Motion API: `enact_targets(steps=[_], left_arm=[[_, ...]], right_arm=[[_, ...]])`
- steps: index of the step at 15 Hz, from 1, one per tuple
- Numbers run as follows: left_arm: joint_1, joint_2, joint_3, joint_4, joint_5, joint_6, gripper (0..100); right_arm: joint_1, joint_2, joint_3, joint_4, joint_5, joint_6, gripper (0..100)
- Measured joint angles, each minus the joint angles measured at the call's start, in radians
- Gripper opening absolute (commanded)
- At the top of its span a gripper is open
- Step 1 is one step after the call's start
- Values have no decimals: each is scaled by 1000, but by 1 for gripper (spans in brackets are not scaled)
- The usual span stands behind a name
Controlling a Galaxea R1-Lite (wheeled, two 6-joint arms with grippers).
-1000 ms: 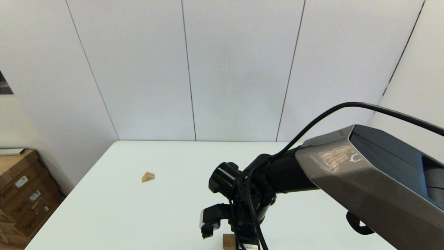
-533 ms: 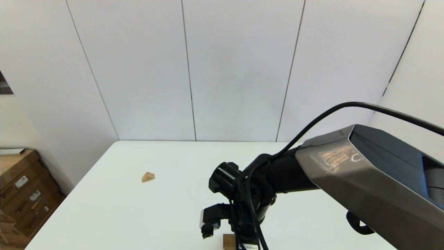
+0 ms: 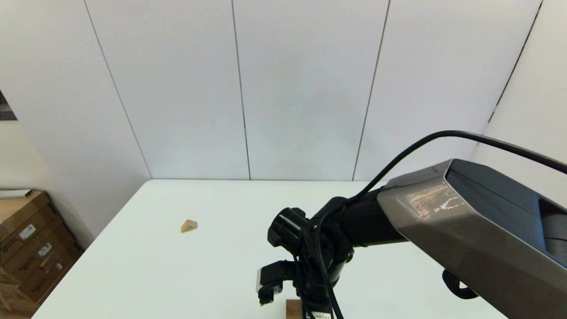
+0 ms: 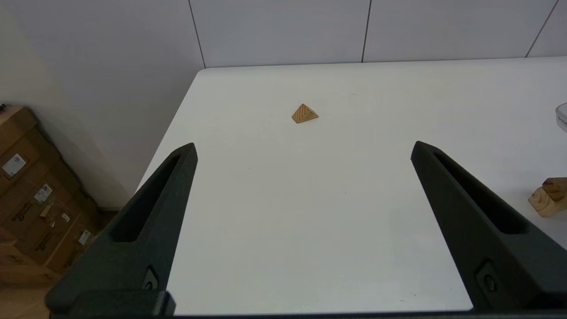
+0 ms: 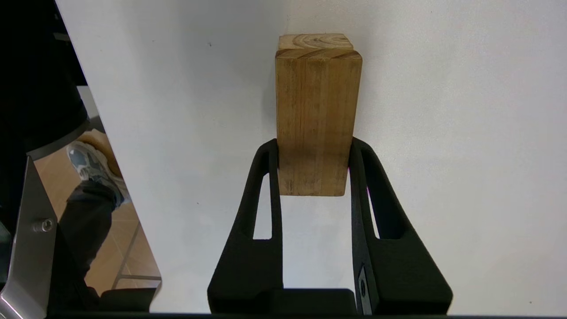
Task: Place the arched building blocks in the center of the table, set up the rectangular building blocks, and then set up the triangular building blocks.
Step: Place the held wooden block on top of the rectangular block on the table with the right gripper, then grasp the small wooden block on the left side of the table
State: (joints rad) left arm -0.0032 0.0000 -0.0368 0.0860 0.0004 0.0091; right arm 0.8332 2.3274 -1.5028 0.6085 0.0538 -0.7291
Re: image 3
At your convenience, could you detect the brown cardboard box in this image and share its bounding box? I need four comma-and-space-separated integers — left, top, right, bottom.
0, 191, 58, 255
0, 217, 85, 306

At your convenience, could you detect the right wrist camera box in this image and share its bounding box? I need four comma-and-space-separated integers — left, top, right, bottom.
256, 261, 298, 306

